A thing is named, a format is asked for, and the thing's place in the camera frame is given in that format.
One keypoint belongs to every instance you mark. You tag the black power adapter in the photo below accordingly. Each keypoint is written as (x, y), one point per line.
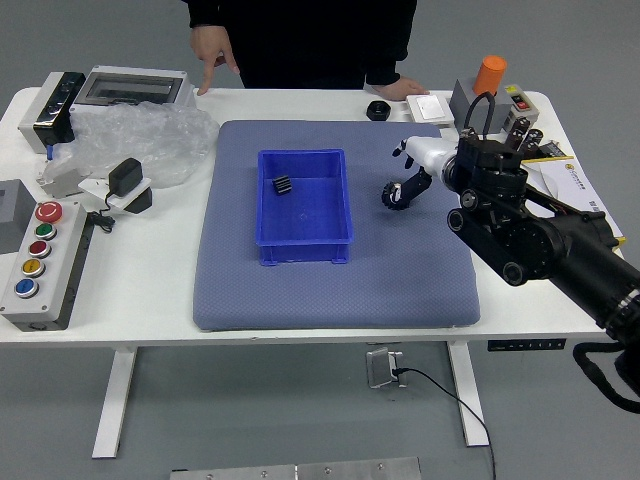
(125, 175)

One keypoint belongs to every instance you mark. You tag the white wall switch plate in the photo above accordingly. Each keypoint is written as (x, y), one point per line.
(430, 110)

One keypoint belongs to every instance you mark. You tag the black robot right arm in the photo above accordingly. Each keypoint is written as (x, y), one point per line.
(550, 240)

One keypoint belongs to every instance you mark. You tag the small black gear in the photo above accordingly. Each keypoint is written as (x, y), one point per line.
(282, 186)

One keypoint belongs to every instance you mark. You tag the orange cylinder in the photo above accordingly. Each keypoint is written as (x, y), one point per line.
(490, 75)

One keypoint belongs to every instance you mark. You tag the small blue part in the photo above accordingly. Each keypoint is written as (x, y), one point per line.
(50, 152)

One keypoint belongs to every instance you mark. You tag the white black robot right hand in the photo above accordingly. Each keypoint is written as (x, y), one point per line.
(430, 152)

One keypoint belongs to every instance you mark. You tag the person's right hand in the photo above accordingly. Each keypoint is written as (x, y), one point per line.
(210, 45)

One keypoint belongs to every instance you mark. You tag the red flat push button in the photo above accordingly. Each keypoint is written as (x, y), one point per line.
(38, 248)

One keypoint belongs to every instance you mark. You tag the grey block holder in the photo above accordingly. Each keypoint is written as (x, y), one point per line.
(457, 107)

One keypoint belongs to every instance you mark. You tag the grey square box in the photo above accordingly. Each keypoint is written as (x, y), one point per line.
(15, 230)

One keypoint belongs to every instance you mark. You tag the green push button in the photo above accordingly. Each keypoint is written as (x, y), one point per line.
(45, 231)

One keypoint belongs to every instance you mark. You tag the red mushroom stop button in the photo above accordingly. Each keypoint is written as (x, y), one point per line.
(48, 212)

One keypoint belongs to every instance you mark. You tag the white red-button switch box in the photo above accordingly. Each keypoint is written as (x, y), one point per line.
(522, 105)

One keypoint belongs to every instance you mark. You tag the blue push button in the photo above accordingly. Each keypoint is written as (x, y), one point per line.
(25, 287)

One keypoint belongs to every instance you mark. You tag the white clear-lid distribution box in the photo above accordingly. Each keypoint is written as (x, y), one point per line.
(130, 90)

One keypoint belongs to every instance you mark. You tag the silver metal plate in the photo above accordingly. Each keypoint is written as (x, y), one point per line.
(295, 471)

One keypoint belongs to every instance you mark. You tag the white black-lid enclosure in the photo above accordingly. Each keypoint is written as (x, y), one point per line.
(45, 115)

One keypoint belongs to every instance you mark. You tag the yellow white carton box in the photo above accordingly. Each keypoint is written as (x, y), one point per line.
(590, 185)

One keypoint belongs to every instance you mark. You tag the grey push-button control box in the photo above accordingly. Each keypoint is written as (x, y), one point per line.
(47, 300)

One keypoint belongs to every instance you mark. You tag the dark brown capacitor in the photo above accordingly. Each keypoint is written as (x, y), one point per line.
(517, 127)
(534, 142)

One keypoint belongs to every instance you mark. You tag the blue plastic box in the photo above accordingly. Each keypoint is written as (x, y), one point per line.
(305, 215)

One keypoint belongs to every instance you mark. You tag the grey-blue padded mat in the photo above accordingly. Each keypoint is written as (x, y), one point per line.
(400, 280)

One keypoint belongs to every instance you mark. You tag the black table control panel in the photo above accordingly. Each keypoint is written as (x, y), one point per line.
(525, 345)

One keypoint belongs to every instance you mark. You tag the silver device under table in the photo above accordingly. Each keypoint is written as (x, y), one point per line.
(381, 369)

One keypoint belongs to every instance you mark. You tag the big black gear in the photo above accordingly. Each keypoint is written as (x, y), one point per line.
(390, 197)

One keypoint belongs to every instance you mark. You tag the white table leg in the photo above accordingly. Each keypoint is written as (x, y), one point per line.
(470, 400)
(112, 405)

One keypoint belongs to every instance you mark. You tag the small black labelled component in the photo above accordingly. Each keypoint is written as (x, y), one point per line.
(552, 149)

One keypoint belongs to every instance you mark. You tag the person's left hand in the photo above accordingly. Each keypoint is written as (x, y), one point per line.
(400, 87)

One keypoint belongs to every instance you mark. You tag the yellow push button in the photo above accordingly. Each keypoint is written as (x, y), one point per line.
(33, 267)

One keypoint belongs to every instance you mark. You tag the white socket plate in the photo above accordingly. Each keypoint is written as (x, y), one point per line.
(95, 187)

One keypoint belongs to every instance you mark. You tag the clear plastic bag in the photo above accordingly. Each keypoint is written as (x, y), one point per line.
(140, 135)

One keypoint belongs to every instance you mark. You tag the person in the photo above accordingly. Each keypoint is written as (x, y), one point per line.
(325, 40)

